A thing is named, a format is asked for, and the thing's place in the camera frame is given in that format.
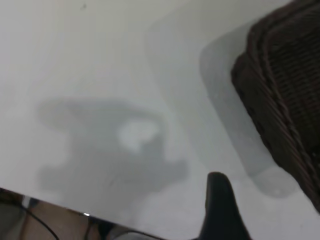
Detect black floor cable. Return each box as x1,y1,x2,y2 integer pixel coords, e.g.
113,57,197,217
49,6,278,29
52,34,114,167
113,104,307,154
0,189,60,240

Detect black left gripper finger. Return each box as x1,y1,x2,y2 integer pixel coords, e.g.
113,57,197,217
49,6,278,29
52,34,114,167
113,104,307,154
196,171,252,240

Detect dark brown woven basket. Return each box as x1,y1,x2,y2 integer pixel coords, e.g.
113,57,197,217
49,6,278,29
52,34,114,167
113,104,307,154
230,0,320,214

